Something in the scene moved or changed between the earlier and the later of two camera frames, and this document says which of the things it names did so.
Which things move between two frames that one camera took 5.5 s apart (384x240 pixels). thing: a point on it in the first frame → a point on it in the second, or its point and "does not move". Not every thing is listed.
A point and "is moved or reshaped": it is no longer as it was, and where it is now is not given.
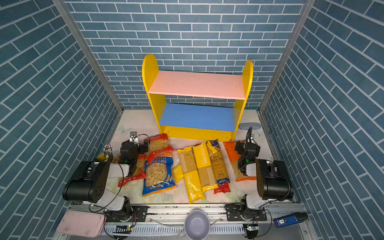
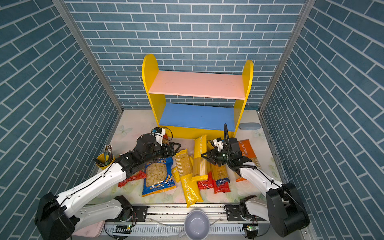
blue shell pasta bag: [158, 175] does not move
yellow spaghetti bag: [205, 169] is moved or reshaped
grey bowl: [197, 225] does not move
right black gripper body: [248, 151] → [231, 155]
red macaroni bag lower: [140, 172] does not move
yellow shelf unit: [198, 106] does not move
